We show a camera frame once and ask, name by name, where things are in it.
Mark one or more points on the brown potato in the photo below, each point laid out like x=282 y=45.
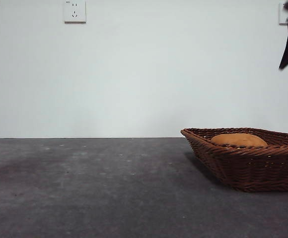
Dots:
x=238 y=140

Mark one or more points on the brown wicker basket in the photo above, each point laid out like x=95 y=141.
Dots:
x=253 y=168

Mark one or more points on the white wall socket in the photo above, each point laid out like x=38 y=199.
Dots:
x=75 y=11
x=282 y=15

